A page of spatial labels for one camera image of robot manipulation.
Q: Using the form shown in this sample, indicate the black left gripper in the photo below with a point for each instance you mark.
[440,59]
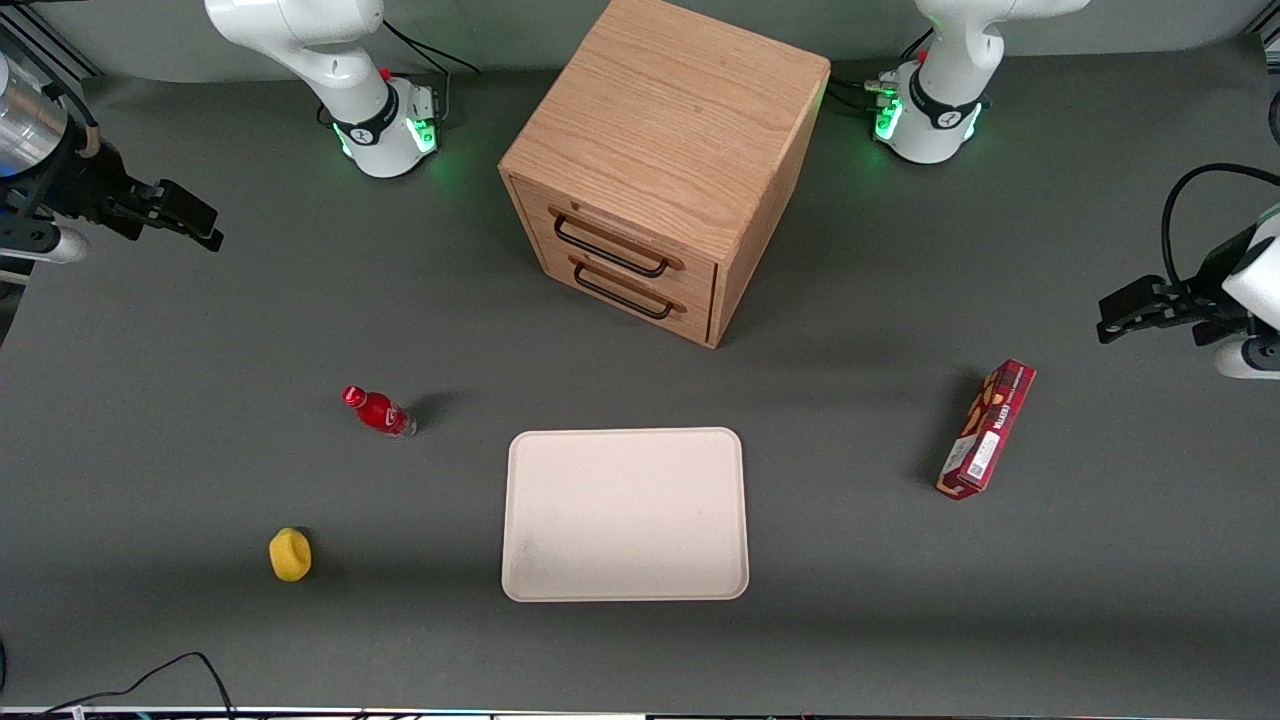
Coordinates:
[1203,283]

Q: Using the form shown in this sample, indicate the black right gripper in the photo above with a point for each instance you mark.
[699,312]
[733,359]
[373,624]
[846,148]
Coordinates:
[82,187]

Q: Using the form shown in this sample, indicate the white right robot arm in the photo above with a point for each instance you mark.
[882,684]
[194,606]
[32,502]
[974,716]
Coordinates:
[340,70]

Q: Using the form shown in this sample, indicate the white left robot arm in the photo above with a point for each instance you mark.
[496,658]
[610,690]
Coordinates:
[940,100]

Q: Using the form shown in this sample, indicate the wooden drawer front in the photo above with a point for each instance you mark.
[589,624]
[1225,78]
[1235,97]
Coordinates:
[700,322]
[700,280]

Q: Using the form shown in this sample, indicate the wooden two-drawer cabinet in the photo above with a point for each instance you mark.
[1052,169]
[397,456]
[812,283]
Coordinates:
[670,110]

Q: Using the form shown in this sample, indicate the red shortbread cookie box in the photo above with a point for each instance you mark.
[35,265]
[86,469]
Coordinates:
[985,430]

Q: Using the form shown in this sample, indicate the small red bottle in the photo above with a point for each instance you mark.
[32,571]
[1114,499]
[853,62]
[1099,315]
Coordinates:
[382,413]

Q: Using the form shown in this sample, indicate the small yellow rounded object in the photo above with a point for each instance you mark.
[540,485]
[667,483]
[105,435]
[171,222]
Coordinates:
[290,555]

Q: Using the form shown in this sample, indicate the cream rectangular tray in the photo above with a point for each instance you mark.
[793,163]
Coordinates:
[625,515]

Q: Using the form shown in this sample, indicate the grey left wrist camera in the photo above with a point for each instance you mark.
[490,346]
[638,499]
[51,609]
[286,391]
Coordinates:
[1250,358]

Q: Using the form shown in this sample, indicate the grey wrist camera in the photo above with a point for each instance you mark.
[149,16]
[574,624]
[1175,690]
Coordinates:
[1250,358]
[50,245]

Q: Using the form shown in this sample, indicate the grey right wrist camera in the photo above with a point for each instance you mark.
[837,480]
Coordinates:
[50,245]

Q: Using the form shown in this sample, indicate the aluminium frame profile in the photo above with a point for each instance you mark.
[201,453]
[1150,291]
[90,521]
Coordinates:
[45,40]

